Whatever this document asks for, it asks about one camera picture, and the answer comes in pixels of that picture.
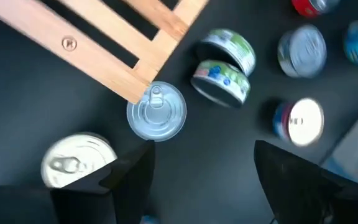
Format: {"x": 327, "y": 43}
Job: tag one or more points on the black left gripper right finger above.
{"x": 300, "y": 193}

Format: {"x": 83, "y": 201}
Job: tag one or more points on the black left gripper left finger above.
{"x": 113, "y": 193}

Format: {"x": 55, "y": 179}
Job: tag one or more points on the wooden slatted shelf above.
{"x": 89, "y": 53}

